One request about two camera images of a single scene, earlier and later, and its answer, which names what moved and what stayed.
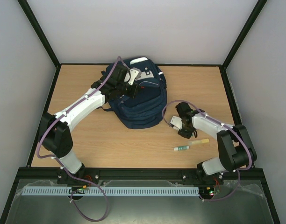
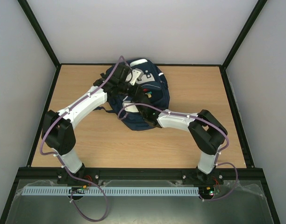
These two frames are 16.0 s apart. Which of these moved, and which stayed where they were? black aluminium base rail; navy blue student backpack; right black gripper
Moved: right black gripper
Stayed: navy blue student backpack; black aluminium base rail
